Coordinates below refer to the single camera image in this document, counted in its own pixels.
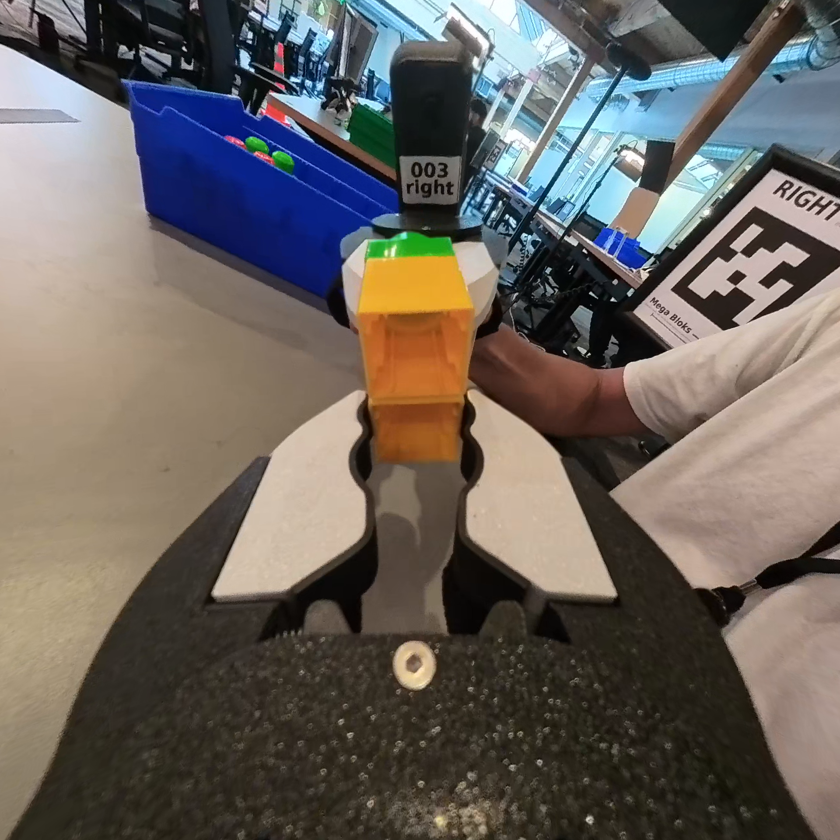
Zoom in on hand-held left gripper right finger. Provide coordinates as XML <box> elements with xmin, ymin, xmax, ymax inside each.
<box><xmin>451</xmin><ymin>387</ymin><xmax>619</xmax><ymax>608</ymax></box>

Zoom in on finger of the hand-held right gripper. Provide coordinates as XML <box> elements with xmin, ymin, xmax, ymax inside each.
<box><xmin>453</xmin><ymin>239</ymin><xmax>502</xmax><ymax>326</ymax></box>
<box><xmin>341</xmin><ymin>238</ymin><xmax>370</xmax><ymax>309</ymax></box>

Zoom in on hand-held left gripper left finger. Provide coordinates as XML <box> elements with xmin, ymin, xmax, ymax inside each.
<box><xmin>211</xmin><ymin>389</ymin><xmax>382</xmax><ymax>605</ymax></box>

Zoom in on green two-stud toy block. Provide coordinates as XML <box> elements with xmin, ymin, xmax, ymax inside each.
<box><xmin>245</xmin><ymin>134</ymin><xmax>296</xmax><ymax>174</ymax></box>
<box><xmin>364</xmin><ymin>231</ymin><xmax>455</xmax><ymax>261</ymax></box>

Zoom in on yellow single-stud toy block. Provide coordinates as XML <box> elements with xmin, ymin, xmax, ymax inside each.
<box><xmin>357</xmin><ymin>256</ymin><xmax>475</xmax><ymax>399</ymax></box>
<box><xmin>371</xmin><ymin>395</ymin><xmax>463</xmax><ymax>464</ymax></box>

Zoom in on blue plastic storage bin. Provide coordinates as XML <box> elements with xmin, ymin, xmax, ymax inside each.
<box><xmin>121</xmin><ymin>80</ymin><xmax>401</xmax><ymax>299</ymax></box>

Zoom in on person's right forearm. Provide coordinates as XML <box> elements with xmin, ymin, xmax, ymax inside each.
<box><xmin>469</xmin><ymin>325</ymin><xmax>651</xmax><ymax>439</ymax></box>

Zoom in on stack of green crates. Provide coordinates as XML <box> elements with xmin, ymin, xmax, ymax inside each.
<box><xmin>348</xmin><ymin>104</ymin><xmax>398</xmax><ymax>152</ymax></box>

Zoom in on small blue background bins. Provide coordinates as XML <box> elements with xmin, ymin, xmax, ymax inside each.
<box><xmin>594</xmin><ymin>226</ymin><xmax>647</xmax><ymax>270</ymax></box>

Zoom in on orange traffic cone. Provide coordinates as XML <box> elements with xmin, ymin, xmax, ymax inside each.
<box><xmin>264</xmin><ymin>42</ymin><xmax>294</xmax><ymax>126</ymax></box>

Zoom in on black microphone stand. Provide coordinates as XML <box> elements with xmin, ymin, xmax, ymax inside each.
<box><xmin>508</xmin><ymin>42</ymin><xmax>654</xmax><ymax>290</ymax></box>

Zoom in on person's white shirt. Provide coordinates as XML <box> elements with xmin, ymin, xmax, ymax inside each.
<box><xmin>610</xmin><ymin>289</ymin><xmax>840</xmax><ymax>840</ymax></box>

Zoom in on framed marker sign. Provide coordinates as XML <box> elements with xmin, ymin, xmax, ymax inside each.
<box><xmin>633</xmin><ymin>144</ymin><xmax>840</xmax><ymax>352</ymax></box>

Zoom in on black lanyard strap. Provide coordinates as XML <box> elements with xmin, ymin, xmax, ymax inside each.
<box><xmin>696</xmin><ymin>525</ymin><xmax>840</xmax><ymax>624</ymax></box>

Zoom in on metal ventilation duct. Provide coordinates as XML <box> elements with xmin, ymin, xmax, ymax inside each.
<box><xmin>584</xmin><ymin>29</ymin><xmax>840</xmax><ymax>93</ymax></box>

